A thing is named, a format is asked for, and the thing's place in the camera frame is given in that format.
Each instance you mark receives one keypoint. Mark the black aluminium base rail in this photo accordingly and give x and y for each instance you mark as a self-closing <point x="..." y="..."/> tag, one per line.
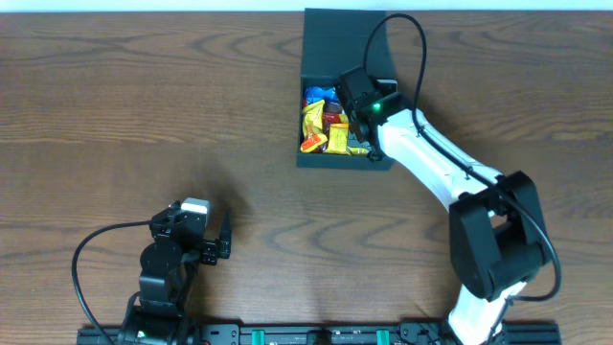
<point x="417" y="333"/>

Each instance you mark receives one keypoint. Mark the yellow Hacks candy bag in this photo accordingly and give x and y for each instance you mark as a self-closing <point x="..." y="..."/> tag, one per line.
<point x="358" y="151"/>

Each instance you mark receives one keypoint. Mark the small yellow cracker packet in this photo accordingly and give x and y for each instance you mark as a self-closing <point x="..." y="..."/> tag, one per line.
<point x="338" y="139"/>

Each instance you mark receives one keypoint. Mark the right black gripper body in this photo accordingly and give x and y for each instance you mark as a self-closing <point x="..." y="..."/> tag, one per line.
<point x="353" y="124"/>

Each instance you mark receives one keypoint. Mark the dark green box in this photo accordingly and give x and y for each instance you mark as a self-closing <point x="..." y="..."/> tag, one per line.
<point x="333" y="43"/>

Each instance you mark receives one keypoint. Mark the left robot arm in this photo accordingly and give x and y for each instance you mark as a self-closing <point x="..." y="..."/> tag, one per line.
<point x="157" y="314"/>

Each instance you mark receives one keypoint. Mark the red Hacks candy bag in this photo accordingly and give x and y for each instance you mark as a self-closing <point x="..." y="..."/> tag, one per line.
<point x="331" y="118"/>

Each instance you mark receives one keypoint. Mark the yellow orange snack packet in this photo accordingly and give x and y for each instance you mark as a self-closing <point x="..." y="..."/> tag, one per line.
<point x="312" y="127"/>

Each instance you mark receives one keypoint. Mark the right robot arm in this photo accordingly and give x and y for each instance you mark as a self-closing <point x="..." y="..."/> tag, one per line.
<point x="496" y="230"/>

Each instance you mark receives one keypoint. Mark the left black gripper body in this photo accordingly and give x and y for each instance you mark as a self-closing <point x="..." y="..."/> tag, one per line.
<point x="211" y="249"/>

